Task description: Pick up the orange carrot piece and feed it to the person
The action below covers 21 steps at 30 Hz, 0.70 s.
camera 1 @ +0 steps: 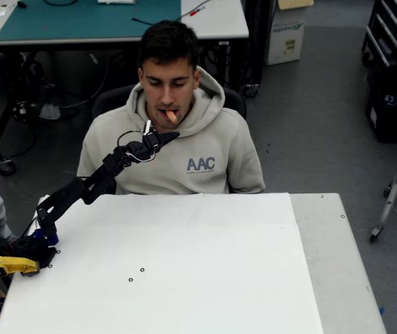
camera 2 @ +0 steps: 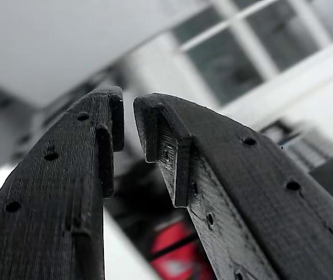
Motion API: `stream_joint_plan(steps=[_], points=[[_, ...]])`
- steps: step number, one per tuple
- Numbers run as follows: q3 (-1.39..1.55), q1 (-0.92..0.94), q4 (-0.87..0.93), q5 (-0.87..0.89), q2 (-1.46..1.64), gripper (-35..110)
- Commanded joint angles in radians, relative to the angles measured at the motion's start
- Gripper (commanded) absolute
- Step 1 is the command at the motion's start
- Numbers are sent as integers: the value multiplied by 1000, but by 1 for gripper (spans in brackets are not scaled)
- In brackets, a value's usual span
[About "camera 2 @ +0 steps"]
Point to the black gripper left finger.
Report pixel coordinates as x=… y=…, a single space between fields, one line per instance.
x=52 y=189

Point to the red blurry object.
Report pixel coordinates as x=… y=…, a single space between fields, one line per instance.
x=169 y=233

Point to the white framed window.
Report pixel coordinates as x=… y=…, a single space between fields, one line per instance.
x=222 y=64

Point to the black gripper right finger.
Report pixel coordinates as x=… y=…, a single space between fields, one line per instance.
x=257 y=189

